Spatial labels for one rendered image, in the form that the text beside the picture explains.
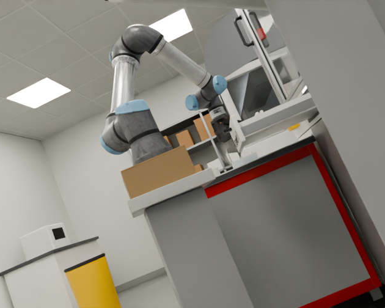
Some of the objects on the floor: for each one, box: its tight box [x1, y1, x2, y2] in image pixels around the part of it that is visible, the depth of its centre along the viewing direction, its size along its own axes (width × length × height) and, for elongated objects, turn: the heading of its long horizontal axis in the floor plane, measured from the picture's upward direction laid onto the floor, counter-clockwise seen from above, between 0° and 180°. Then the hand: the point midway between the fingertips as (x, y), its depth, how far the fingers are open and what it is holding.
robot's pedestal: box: [127, 167, 254, 308], centre depth 121 cm, size 30×30×76 cm
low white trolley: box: [204, 135, 385, 308], centre depth 184 cm, size 58×62×76 cm
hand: (240, 153), depth 176 cm, fingers closed, pressing on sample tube
